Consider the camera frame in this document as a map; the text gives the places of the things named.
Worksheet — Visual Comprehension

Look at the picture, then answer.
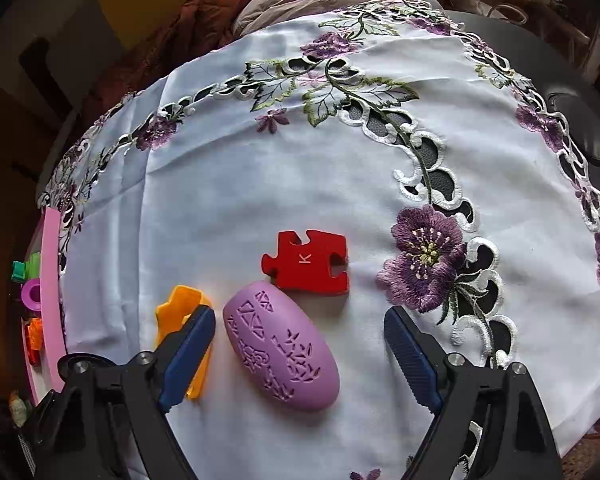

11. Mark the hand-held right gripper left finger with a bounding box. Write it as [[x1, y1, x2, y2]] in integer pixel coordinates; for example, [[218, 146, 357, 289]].
[[20, 304, 217, 480]]

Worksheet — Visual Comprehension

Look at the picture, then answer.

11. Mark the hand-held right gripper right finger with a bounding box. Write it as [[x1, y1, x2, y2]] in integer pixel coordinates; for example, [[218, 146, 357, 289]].
[[383, 305, 566, 480]]

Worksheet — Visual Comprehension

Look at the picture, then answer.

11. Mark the purple oval perforated case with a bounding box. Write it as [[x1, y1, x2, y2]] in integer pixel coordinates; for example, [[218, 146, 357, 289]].
[[222, 280, 340, 413]]

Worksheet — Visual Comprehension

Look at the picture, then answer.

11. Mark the magenta plastic spool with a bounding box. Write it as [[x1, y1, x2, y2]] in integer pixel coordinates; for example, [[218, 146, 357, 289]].
[[21, 280, 44, 311]]

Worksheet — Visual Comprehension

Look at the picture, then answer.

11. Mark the orange plastic clip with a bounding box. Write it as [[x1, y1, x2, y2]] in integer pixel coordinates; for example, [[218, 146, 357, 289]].
[[155, 285, 215, 401]]

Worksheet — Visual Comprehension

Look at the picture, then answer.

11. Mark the red puzzle piece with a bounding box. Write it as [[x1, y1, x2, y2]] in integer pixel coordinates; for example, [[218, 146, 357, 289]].
[[261, 229, 351, 295]]

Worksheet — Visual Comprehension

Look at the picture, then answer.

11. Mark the small beige object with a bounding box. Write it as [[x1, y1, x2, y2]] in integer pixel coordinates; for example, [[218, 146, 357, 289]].
[[9, 391, 29, 427]]

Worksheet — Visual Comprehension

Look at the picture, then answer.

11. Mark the white embroidered floral tablecloth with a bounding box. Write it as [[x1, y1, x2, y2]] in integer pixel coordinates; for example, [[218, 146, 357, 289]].
[[37, 0, 600, 480]]

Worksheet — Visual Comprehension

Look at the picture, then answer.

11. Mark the black curved chair back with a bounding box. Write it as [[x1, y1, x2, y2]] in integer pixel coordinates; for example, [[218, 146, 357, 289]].
[[546, 91, 600, 167]]

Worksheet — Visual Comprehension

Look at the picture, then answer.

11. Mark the rust-coloured quilted jacket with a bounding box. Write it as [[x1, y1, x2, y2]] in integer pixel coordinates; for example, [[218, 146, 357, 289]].
[[80, 0, 257, 126]]

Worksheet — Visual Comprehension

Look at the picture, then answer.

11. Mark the pink pillow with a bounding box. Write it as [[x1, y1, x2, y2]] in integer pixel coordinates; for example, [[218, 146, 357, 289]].
[[232, 0, 446, 37]]

